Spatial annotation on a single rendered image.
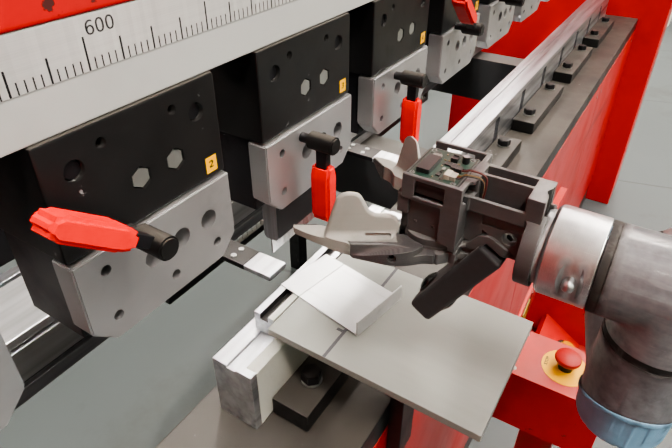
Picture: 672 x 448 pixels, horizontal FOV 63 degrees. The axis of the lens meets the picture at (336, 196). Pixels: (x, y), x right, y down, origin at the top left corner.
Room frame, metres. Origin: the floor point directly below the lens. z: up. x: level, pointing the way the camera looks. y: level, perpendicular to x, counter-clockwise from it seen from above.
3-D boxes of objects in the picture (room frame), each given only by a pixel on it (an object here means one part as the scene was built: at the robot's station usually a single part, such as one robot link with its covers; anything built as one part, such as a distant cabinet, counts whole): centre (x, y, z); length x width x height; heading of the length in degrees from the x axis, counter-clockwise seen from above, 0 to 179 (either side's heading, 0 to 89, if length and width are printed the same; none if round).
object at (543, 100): (1.37, -0.54, 0.89); 0.30 x 0.05 x 0.03; 148
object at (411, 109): (0.65, -0.09, 1.20); 0.04 x 0.02 x 0.10; 58
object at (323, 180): (0.48, 0.02, 1.20); 0.04 x 0.02 x 0.10; 58
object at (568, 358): (0.59, -0.36, 0.79); 0.04 x 0.04 x 0.04
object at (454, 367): (0.47, -0.08, 1.00); 0.26 x 0.18 x 0.01; 58
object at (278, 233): (0.55, 0.05, 1.13); 0.10 x 0.02 x 0.10; 148
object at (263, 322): (0.57, 0.03, 0.99); 0.20 x 0.03 x 0.03; 148
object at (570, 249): (0.34, -0.18, 1.21); 0.08 x 0.05 x 0.08; 148
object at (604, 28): (2.04, -0.97, 0.89); 0.30 x 0.05 x 0.03; 148
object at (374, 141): (1.26, 0.05, 0.81); 0.64 x 0.08 x 0.14; 58
